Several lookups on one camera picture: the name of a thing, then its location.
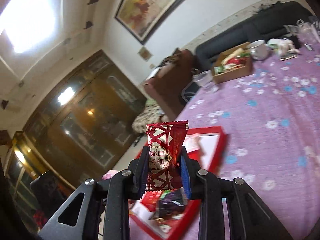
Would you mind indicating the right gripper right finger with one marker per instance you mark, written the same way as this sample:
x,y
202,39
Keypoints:
x,y
228,207

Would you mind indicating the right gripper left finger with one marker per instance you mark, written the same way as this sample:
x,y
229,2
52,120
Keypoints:
x,y
79,216

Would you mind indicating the dark purple snack packet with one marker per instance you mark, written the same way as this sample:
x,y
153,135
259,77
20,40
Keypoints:
x,y
170,203

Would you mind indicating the small red heart candy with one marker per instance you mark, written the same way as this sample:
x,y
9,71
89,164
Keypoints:
x,y
165,141

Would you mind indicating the person left hand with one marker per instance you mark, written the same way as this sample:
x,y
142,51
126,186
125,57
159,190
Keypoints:
x,y
109,174

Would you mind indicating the red gift box tray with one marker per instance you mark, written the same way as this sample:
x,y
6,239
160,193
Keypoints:
x,y
204,145

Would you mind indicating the wooden glass door cabinet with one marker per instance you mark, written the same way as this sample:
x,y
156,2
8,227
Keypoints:
x,y
83,126

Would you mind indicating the purple floral tablecloth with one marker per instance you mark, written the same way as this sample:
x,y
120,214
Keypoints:
x,y
271,118

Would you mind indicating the patterned blanket bed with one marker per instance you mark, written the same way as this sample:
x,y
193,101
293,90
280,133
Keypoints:
x,y
151,114

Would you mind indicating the brown armchair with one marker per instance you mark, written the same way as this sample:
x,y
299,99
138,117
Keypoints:
x,y
167,85

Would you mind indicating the clear plastic cup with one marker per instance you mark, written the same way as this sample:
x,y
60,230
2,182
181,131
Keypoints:
x,y
205,81

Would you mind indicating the cardboard snack box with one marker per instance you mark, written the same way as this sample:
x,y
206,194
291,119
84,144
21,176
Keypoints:
x,y
233,64

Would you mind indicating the white ceramic mug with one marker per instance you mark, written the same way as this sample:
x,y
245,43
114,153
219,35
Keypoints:
x,y
258,50

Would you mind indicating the white crumpled cloth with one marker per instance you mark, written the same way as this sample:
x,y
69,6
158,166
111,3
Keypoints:
x,y
282,46

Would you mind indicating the black leather sofa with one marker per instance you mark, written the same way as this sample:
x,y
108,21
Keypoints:
x,y
265,24

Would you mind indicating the clear plastic bag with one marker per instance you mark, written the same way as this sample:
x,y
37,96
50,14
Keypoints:
x,y
305,32

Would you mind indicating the framed horse painting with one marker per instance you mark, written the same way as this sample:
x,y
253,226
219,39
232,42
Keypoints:
x,y
142,17

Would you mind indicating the small gold wall plaque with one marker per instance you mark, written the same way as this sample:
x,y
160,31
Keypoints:
x,y
144,53

